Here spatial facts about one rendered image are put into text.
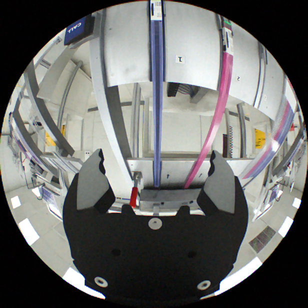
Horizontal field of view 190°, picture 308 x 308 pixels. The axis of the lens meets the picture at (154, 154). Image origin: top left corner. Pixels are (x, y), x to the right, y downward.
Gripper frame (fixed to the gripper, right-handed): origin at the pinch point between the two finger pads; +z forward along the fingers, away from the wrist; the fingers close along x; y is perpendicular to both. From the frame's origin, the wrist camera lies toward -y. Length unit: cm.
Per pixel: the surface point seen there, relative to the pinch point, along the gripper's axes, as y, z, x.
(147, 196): 25.6, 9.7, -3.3
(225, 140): 19, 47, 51
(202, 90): -11.8, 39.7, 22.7
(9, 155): 11, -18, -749
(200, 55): -13.3, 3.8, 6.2
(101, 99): -6.0, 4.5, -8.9
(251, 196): 88, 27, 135
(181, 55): -12.5, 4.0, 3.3
